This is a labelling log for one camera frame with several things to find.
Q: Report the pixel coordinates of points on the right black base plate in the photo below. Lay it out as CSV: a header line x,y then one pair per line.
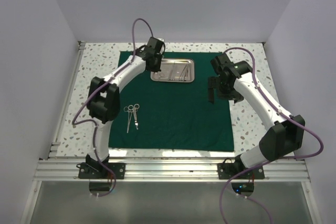
x,y
229,168

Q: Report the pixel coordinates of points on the steel scissors large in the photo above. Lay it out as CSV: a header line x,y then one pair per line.
x,y
128,121

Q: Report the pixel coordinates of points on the steel scissors small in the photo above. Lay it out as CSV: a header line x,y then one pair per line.
x,y
133,109

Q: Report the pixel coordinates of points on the aluminium mounting rail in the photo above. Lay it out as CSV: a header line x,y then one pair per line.
x,y
170,170

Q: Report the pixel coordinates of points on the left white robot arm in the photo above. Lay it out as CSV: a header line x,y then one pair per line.
x,y
104,98

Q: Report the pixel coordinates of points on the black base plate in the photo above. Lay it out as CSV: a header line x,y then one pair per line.
x,y
229,168
92,169

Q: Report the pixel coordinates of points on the green surgical cloth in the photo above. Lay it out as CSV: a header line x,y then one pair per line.
x,y
174,115

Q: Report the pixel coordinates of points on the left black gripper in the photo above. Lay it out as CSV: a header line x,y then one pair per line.
x,y
157,67

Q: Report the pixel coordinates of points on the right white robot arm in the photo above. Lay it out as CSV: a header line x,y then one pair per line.
x,y
284,133

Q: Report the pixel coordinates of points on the steel forceps in tray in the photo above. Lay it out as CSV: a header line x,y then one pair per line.
x,y
184,73

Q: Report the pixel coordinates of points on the steel instrument tray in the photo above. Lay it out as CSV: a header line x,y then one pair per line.
x,y
175,70

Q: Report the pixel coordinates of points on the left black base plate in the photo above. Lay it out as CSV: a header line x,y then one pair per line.
x,y
92,169

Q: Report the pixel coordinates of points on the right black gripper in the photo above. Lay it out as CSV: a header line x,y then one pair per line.
x,y
234,95

